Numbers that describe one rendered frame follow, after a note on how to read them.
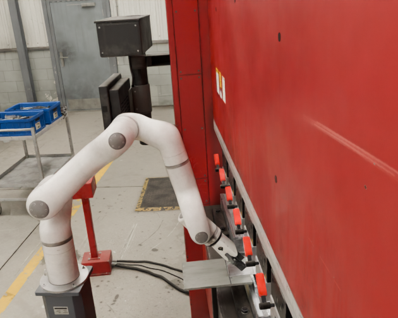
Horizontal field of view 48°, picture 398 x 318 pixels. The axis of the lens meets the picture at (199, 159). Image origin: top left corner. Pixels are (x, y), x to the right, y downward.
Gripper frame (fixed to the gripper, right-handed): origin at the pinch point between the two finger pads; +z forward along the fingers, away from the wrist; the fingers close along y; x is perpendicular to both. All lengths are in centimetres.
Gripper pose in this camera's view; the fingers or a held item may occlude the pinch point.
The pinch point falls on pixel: (240, 261)
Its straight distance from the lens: 182.4
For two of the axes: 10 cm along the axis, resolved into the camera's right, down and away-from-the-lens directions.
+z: 6.9, 6.6, 3.0
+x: -7.2, 6.7, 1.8
